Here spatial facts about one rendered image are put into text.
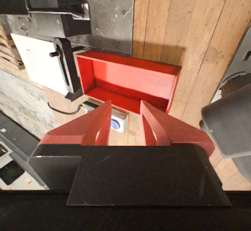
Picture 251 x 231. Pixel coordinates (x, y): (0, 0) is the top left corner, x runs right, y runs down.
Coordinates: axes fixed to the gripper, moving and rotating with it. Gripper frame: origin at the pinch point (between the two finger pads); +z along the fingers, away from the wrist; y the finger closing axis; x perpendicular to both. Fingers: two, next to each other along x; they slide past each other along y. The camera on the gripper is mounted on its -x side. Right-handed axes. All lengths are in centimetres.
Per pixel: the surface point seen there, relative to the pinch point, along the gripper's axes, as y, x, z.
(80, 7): 7.9, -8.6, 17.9
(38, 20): 20.1, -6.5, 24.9
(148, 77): -5.4, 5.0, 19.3
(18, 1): 33, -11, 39
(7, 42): 203, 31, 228
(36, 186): 271, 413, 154
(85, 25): 9.8, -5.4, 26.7
